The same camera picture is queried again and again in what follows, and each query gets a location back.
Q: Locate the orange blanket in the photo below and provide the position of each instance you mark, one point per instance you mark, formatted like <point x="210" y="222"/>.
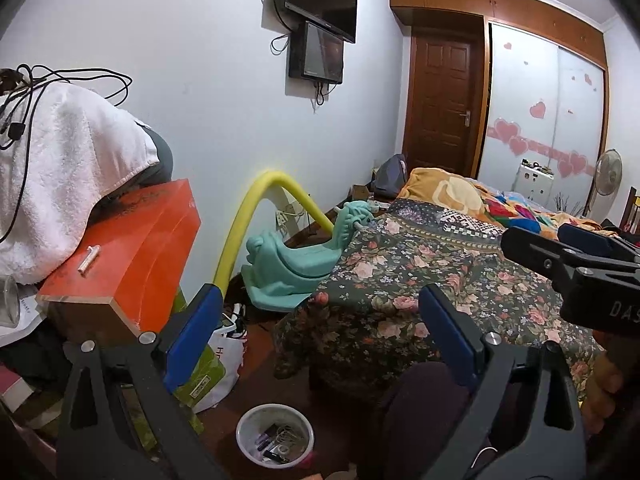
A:
<point x="450" y="192"/>

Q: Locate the wooden chair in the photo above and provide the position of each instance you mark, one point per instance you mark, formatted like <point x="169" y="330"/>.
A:
<point x="631" y="210"/>

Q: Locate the teal rocking toy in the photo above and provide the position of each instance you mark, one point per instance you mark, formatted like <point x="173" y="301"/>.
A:
<point x="285" y="270"/>

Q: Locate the green leaf-print bag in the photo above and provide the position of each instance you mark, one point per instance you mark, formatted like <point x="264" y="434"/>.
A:
<point x="205" y="370"/>

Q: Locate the standing fan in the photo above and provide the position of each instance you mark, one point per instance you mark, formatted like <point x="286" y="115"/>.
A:
<point x="607" y="170"/>

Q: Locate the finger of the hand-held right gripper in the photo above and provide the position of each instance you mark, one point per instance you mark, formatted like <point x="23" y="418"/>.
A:
<point x="540" y="255"/>
<point x="590" y="240"/>

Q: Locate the purple bag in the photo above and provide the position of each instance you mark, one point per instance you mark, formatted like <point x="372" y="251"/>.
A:
<point x="390" y="177"/>

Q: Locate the white trash bin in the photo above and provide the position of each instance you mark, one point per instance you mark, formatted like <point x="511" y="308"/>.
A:
<point x="275" y="435"/>

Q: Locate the white power strip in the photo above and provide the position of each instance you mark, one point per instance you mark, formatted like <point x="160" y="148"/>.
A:
<point x="287" y="219"/>

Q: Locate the pale pink slipper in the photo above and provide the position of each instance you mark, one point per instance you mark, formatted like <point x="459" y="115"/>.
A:
<point x="330" y="475"/>

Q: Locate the small cardboard box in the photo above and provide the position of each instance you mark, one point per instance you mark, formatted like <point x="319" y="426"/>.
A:
<point x="361" y="192"/>

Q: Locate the white towel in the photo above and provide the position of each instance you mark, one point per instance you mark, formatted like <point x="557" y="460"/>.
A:
<point x="70" y="170"/>

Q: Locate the person's right hand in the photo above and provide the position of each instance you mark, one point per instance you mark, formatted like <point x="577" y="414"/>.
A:
<point x="605" y="375"/>

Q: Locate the wardrobe with heart stickers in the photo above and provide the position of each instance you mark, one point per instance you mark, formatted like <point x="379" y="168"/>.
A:
<point x="525" y="85"/>

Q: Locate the white plastic bag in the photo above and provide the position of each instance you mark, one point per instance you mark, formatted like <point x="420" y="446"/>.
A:
<point x="227" y="355"/>

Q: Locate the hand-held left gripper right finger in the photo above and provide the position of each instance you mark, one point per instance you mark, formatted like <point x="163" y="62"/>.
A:
<point x="450" y="340"/>

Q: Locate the yellow foam tube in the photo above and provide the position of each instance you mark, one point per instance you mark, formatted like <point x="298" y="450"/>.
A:
<point x="240" y="230"/>

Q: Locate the small black monitor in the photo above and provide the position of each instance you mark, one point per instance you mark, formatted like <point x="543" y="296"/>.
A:
<point x="320" y="55"/>

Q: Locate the multicoloured cloth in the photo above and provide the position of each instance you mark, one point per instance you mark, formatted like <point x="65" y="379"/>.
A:
<point x="515" y="212"/>

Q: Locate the white toy cabinet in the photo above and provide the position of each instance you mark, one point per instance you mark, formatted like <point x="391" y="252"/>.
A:
<point x="535" y="177"/>

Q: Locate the grey cloth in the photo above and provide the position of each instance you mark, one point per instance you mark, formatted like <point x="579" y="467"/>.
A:
<point x="155" y="170"/>

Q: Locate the orange box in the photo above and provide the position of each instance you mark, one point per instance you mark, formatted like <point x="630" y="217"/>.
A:
<point x="130" y="240"/>

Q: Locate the person's purple pants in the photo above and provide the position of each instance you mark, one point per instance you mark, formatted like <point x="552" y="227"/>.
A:
<point x="415" y="420"/>

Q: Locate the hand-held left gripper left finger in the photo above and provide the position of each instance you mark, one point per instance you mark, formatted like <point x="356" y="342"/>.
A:
<point x="192" y="340"/>

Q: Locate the brown wooden door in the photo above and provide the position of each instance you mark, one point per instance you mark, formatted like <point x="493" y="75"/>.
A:
<point x="440" y="105"/>

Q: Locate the glass jar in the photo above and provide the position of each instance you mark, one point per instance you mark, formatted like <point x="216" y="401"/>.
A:
<point x="7" y="305"/>

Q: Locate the floral blanket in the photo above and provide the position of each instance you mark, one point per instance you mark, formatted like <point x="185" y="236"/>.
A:
<point x="390" y="285"/>

